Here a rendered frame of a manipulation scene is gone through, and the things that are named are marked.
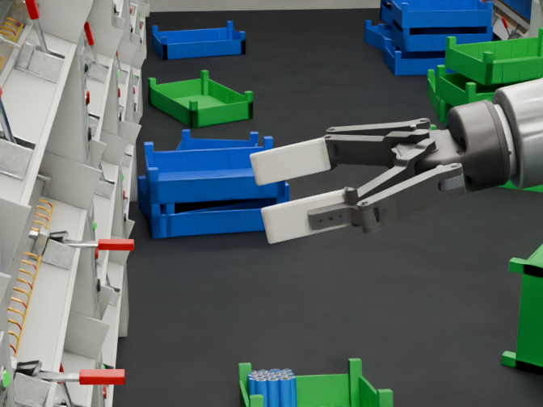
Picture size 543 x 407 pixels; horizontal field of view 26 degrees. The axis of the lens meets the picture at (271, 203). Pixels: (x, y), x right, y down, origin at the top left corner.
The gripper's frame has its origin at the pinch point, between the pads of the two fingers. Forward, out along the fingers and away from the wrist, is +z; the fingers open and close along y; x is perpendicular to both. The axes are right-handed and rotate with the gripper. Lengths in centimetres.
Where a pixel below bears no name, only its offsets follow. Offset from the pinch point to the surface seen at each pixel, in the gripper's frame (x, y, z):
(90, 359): -26.8, 29.8, 25.1
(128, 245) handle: -7.4, 13.8, 14.9
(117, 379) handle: -7.4, -12.8, 15.0
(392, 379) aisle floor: -69, 81, -13
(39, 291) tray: -6.9, 6.6, 23.1
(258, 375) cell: -56, 69, 8
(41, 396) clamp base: -7.1, -13.2, 21.0
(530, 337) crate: -68, 81, -38
